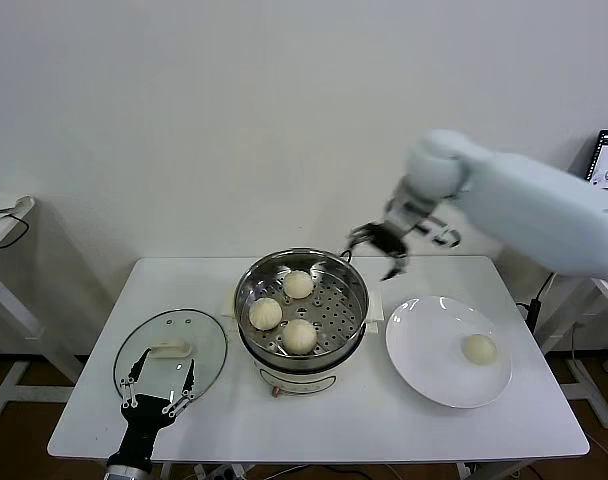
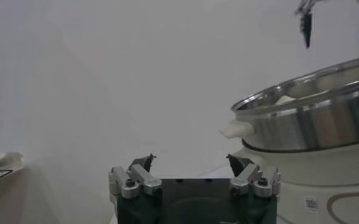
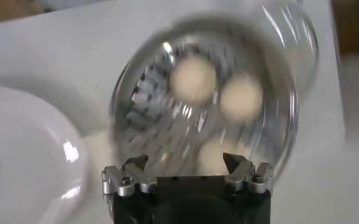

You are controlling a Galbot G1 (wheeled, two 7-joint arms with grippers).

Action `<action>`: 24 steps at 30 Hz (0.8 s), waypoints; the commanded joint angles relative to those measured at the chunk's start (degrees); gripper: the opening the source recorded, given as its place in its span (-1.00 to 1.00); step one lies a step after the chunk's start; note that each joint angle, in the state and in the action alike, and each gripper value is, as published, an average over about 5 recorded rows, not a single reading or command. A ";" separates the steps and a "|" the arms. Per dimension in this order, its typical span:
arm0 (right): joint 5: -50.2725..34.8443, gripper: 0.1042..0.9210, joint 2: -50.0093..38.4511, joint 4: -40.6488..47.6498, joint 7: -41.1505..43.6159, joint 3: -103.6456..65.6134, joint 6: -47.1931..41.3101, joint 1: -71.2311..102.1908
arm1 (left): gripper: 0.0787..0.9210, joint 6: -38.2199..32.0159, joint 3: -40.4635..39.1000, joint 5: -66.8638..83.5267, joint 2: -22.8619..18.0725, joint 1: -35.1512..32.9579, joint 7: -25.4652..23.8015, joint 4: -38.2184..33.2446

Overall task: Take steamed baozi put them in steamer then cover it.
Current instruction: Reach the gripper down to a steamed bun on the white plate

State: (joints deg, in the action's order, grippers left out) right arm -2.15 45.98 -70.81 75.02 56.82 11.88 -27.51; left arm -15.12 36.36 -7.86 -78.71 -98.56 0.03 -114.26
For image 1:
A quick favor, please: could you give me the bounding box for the glass lid with white handle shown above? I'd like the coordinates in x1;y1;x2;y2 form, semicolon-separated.
112;308;229;401

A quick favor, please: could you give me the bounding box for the black stand pole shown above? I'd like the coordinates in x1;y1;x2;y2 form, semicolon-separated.
514;298;543;337

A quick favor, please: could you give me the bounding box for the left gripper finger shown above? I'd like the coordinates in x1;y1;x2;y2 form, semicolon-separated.
118;348;150;409
161;359;196;417

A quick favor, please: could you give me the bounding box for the perforated stainless steel steamer basket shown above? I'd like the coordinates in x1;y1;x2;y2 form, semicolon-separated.
233;248;370;362

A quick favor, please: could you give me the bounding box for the white laptop cable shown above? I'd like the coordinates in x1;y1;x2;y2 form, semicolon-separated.
537;272;558;301

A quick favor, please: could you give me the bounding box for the white electric cooker pot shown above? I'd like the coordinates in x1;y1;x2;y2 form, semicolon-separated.
218;288;384;400

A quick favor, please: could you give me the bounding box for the thin black cable loop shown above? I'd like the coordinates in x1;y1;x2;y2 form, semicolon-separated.
0;212;30;250

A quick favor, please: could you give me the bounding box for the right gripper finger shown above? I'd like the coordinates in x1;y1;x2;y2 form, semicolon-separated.
346;223;373;251
381;254;409;282

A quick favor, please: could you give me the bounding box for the white cloth bundle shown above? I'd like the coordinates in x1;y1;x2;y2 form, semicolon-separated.
0;193;35;221

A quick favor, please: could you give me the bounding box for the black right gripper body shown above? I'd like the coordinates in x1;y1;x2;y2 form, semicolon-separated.
367;222;409;260

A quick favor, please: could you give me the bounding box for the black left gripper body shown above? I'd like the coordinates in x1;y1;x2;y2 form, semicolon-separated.
106;393;178;470

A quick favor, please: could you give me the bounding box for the white round plate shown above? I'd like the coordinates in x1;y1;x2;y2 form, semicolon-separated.
384;295;513;410

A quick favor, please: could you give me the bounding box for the white steamed baozi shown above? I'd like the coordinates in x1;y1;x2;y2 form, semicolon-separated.
282;270;315;300
463;333;498;367
248;298;284;332
281;318;318;355

